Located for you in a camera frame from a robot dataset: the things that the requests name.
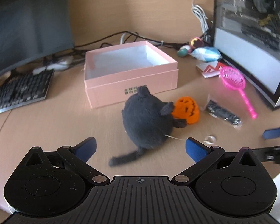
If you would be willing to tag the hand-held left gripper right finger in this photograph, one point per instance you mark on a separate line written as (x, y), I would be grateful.
(196, 149)

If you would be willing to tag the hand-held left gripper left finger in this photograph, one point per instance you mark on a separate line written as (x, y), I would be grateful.
(86, 148)

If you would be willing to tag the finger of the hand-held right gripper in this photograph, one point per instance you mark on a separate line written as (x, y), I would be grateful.
(276, 133)
(270, 154)

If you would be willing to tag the orange pumpkin plush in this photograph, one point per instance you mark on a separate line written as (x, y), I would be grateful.
(189, 114)

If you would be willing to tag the black item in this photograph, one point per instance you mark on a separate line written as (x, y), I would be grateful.
(220, 113)

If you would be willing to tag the black cat plush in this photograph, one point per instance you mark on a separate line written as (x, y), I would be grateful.
(144, 121)

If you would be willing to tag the pink plastic net scoop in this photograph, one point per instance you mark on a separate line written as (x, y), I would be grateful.
(232, 77)

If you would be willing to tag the pink cardboard box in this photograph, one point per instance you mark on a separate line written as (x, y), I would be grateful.
(130, 84)

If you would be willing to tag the red and white packet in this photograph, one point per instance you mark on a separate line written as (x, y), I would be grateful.
(210, 70)

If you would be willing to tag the blue and white bag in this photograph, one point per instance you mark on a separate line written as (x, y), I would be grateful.
(207, 52)

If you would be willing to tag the pink round toy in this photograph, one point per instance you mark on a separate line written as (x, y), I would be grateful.
(196, 42)

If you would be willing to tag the black keyboard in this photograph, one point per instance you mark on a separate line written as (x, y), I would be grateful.
(21, 91)

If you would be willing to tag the small colourful figure toy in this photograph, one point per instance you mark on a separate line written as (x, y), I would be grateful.
(182, 52)

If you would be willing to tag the white computer case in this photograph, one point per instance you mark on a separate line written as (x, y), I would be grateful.
(252, 28)

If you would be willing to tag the black computer monitor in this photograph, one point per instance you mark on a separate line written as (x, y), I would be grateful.
(25, 23)

